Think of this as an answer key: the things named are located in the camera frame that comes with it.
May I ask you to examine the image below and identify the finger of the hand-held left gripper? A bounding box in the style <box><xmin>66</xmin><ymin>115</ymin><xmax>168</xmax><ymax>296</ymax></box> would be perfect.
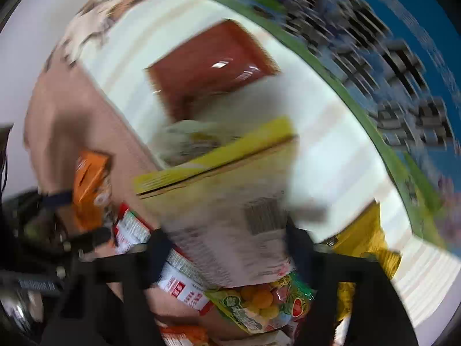
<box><xmin>54</xmin><ymin>227</ymin><xmax>113</xmax><ymax>257</ymax></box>
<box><xmin>22</xmin><ymin>189</ymin><xmax>74</xmax><ymax>217</ymax></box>

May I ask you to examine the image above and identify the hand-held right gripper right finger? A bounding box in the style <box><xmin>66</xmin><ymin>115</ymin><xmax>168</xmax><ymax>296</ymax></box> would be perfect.
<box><xmin>286</xmin><ymin>220</ymin><xmax>418</xmax><ymax>346</ymax></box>

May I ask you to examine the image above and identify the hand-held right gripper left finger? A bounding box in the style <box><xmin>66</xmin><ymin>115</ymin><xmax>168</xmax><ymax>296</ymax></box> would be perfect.
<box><xmin>39</xmin><ymin>229</ymin><xmax>174</xmax><ymax>346</ymax></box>

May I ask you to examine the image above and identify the orange snack packet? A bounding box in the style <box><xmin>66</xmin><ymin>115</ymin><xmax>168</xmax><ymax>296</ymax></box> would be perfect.
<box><xmin>72</xmin><ymin>150</ymin><xmax>114</xmax><ymax>232</ymax></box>

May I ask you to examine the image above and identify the red and white snack packet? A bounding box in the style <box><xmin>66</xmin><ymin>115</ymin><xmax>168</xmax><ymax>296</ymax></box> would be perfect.
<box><xmin>113</xmin><ymin>202</ymin><xmax>217</xmax><ymax>314</ymax></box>

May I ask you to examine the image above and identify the green colourful candy packet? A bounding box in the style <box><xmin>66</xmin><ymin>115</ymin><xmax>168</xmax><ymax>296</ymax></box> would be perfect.
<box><xmin>205</xmin><ymin>270</ymin><xmax>318</xmax><ymax>334</ymax></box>

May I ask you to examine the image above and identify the red panda print packet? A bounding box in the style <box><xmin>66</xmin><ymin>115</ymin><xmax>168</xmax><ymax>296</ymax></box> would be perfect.
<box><xmin>158</xmin><ymin>326</ymin><xmax>210</xmax><ymax>346</ymax></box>

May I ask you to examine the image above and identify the cream snack packet yellow edge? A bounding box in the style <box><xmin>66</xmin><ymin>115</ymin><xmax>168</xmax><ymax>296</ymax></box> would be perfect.
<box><xmin>135</xmin><ymin>117</ymin><xmax>300</xmax><ymax>289</ymax></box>

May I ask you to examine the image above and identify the dark red snack packet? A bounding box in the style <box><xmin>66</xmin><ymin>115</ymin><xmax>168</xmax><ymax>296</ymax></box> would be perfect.
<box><xmin>146</xmin><ymin>20</ymin><xmax>281</xmax><ymax>124</ymax></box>

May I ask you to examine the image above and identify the striped cat print blanket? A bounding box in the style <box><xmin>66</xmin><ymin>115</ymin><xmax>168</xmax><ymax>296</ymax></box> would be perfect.
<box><xmin>0</xmin><ymin>0</ymin><xmax>452</xmax><ymax>346</ymax></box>

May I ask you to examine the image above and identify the small clear candy packet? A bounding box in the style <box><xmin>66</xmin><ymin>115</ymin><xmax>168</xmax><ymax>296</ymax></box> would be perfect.
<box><xmin>155</xmin><ymin>119</ymin><xmax>249</xmax><ymax>171</ymax></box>

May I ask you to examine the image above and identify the blue printed cloth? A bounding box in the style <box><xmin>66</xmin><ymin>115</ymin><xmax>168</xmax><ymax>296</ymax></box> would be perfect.
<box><xmin>194</xmin><ymin>0</ymin><xmax>461</xmax><ymax>264</ymax></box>

